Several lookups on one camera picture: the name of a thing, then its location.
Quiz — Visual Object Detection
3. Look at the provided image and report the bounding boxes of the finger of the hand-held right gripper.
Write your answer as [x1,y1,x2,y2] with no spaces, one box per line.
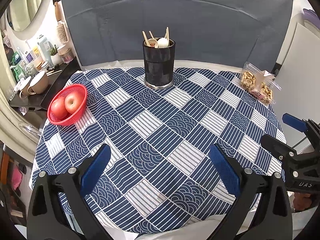
[260,134,298,167]
[282,113,320,153]

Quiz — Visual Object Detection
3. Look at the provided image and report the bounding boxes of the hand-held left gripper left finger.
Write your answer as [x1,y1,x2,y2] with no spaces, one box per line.
[26,143,112,240]

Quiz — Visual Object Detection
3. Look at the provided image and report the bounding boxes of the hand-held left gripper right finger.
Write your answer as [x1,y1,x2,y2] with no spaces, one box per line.
[209,144,293,240]

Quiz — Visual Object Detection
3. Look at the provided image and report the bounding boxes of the black cylindrical utensil holder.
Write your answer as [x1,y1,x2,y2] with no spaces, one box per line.
[142,39,176,90]

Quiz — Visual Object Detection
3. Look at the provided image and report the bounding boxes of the person's right hand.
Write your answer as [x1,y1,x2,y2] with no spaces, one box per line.
[293,192,318,212]

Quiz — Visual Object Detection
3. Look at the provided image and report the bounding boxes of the clear snack box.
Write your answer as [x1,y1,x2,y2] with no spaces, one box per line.
[239,62,260,90]
[252,76,282,105]

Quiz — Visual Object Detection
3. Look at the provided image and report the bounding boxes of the blue white patterned tablecloth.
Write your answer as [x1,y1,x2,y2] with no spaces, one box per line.
[29,66,285,227]

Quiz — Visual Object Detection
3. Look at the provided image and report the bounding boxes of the white cabinet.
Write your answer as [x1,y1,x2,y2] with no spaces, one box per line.
[275,21,320,80]

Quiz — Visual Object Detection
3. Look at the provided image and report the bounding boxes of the red apple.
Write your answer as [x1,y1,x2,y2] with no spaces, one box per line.
[51,97,69,119]
[64,92,83,114]

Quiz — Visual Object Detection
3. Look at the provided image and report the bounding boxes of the red plastic basket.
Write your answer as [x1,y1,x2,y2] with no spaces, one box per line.
[47,84,88,126]

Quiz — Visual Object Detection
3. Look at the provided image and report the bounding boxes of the white plastic bag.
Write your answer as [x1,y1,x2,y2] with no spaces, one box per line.
[135,215,230,240]

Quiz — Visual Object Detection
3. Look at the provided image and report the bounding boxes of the pink cloth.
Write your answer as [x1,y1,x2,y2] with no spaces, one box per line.
[11,165,23,190]

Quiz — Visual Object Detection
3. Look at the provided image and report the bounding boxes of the black side shelf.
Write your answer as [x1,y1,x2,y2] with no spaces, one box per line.
[9,61,78,110]

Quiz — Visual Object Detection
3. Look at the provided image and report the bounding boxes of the beige ceramic mug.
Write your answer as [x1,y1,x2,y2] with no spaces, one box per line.
[19,76,33,99]
[27,70,49,95]

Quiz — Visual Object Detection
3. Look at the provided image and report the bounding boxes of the pink jar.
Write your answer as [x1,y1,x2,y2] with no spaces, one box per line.
[58,46,74,64]

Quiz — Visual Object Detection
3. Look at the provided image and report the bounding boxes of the small potted plant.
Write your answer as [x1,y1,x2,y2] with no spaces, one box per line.
[49,45,62,65]

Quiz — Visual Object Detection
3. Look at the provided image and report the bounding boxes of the purple label bottle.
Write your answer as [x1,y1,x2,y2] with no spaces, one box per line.
[26,46,38,64]

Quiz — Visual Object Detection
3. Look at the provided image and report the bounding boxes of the green packet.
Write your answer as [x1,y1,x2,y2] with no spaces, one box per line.
[10,51,25,80]

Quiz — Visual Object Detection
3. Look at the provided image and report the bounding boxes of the white pump bottle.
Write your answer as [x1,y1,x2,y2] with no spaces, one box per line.
[36,35,52,60]

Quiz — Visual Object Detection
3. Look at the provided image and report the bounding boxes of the bristle hairbrush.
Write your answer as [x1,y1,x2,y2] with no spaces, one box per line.
[56,22,68,44]

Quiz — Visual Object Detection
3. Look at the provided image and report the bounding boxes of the grey backdrop board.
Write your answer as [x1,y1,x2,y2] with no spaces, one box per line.
[59,0,293,72]

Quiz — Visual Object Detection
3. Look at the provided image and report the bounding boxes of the wooden handled brush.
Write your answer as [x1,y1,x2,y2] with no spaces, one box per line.
[54,1,63,23]

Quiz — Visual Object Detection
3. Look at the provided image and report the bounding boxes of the oval wall mirror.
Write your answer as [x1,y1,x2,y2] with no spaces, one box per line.
[7,0,55,40]

